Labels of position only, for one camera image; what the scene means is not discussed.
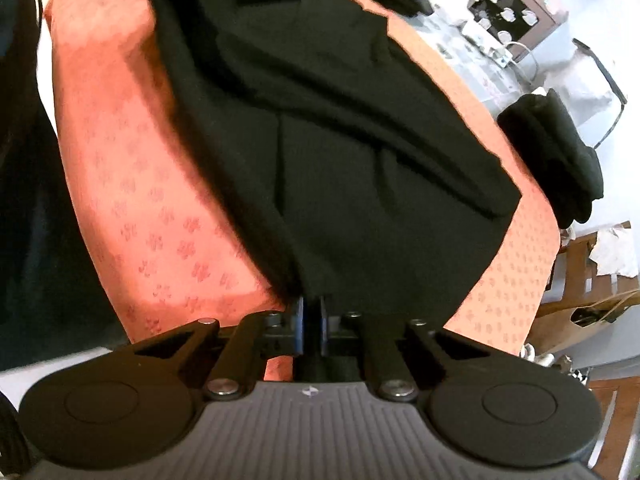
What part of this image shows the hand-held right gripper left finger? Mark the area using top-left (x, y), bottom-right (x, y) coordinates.
top-left (132, 296), bottom-right (307, 402)

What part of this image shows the white plastic bag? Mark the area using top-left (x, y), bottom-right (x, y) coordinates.
top-left (542, 37), bottom-right (629, 151)

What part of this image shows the brown paper bag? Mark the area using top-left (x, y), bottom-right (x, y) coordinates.
top-left (535, 291), bottom-right (640, 358)

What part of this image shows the wooden chair with white cloth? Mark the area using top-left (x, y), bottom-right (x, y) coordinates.
top-left (535, 220), bottom-right (640, 480)

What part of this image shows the cabinet with white cups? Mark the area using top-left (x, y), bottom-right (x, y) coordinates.
top-left (466, 0), bottom-right (571, 63)

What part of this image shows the white cloth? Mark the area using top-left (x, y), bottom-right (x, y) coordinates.
top-left (589, 220), bottom-right (640, 278)

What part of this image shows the pile of black clothes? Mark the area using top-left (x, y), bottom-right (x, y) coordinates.
top-left (496, 87), bottom-right (606, 231)

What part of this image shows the patterned tablecloth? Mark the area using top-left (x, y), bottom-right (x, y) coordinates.
top-left (400, 0), bottom-right (640, 236)

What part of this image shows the orange flower-print mat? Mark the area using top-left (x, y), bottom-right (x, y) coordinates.
top-left (44, 0), bottom-right (560, 383)

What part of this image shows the black sweater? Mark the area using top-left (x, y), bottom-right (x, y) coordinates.
top-left (145, 0), bottom-right (523, 361)

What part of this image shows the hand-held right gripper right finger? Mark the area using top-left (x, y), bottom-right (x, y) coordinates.
top-left (320, 296), bottom-right (493, 402)

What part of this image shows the person's dark clothing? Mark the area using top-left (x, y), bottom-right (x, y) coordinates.
top-left (0, 0), bottom-right (132, 373)

